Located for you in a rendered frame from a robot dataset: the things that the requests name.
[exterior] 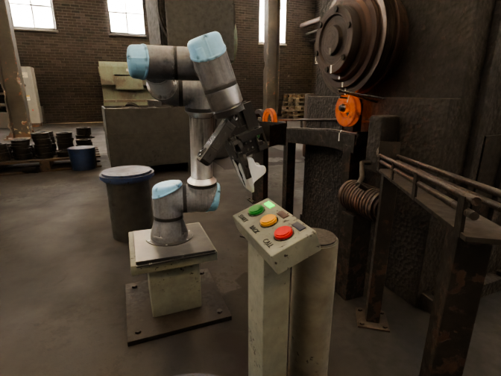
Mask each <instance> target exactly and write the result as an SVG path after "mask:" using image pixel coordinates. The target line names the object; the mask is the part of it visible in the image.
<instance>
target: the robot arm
mask: <svg viewBox="0 0 501 376"><path fill-rule="evenodd" d="M226 49H227V48H226V45H225V44H224V42H223V39H222V38H221V35H220V33H219V32H217V31H213V32H210V33H208V34H204V35H202V36H199V37H196V38H194V39H192V40H190V41H189V42H188V44H187V47H184V46H153V45H146V44H141V45H129V46H128V47H127V67H128V71H129V74H130V76H131V77H132V78H136V79H141V80H146V82H147V89H148V91H149V93H150V94H151V96H152V97H154V98H155V99H156V100H158V101H161V102H162V103H165V104H170V105H174V106H185V112H186V113H187V114H188V115H189V127H190V154H191V177H190V178H189V179H188V180H187V184H183V183H182V182H181V181H179V180H170V181H163V182H160V183H158V184H156V185H154V187H153V189H152V198H153V210H154V223H153V226H152V229H151V240H152V241H154V242H158V243H163V244H168V243H175V242H179V241H182V240H184V239H185V238H187V236H188V229H187V227H186V224H185V222H184V220H183V213H194V212H208V211H214V210H217V208H218V205H219V201H220V191H221V188H220V184H219V183H216V179H215V178H214V177H213V176H212V162H213V161H214V159H215V157H216V155H217V153H218V152H219V151H220V149H221V147H222V146H223V144H224V146H225V148H226V150H227V153H228V154H229V156H230V159H231V161H232V164H233V166H234V168H235V170H236V172H237V173H238V175H239V177H240V179H241V181H242V183H243V184H244V186H245V188H247V189H248V190H249V191H251V192H254V185H253V184H254V182H255V181H257V180H258V179H259V178H260V177H262V176H263V175H264V174H265V173H266V168H265V166H260V164H259V163H255V162H254V159H253V158H251V157H248V156H249V155H251V154H256V153H258V152H260V151H262V150H264V149H266V148H269V147H268V143H267V140H266V138H265V134H264V131H263V129H262V126H259V124H258V121H257V118H256V114H255V112H254V109H253V105H252V103H251V101H243V102H242V100H243V98H242V94H241V92H240V89H239V85H238V84H237V81H236V77H235V75H234V72H233V68H232V66H231V63H230V59H229V57H228V54H227V50H226ZM213 115H214V117H215V119H222V118H224V119H222V120H221V122H220V124H219V125H218V127H217V128H216V129H215V131H214V132H213V133H212V117H213ZM260 134H262V135H263V137H264V140H265V144H264V143H263V141H262V140H259V139H258V138H260V136H259V135H260ZM263 144H264V145H263Z"/></svg>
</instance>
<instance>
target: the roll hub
mask: <svg viewBox="0 0 501 376"><path fill-rule="evenodd" d="M335 6H338V12H336V13H335V12H334V7H335ZM335 6H333V7H331V8H330V9H329V10H328V11H327V12H326V13H325V14H324V16H323V18H322V20H321V22H322V28H318V30H317V34H316V38H315V51H318V56H315V57H316V60H317V63H318V66H319V67H320V69H321V70H322V71H323V72H325V67H329V71H328V72H325V73H327V74H341V73H342V72H345V71H346V70H347V69H348V68H349V67H350V66H351V65H352V63H353V61H354V60H355V58H356V55H357V54H358V51H359V47H360V43H361V38H362V24H361V20H360V18H359V15H358V13H357V11H356V10H355V9H354V8H353V7H351V6H347V5H341V4H337V5H335ZM348 22H350V23H351V26H350V28H347V27H346V24H347V23H348ZM342 54H345V59H344V60H341V55H342ZM331 65H332V73H330V66H331Z"/></svg>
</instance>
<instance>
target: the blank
mask: <svg viewBox="0 0 501 376"><path fill-rule="evenodd" d="M341 96H343V97H347V99H342V98H339V99H338V101H337V103H336V106H335V117H336V119H337V121H338V123H339V124H340V125H342V126H344V127H348V126H353V125H355V124H356V123H357V122H358V120H359V117H360V115H361V109H362V108H361V102H360V100H359V98H357V97H354V96H351V95H341ZM343 103H347V104H348V105H349V107H350V112H349V114H348V116H347V114H346V113H342V112H341V111H340V110H338V106H339V105H341V104H343Z"/></svg>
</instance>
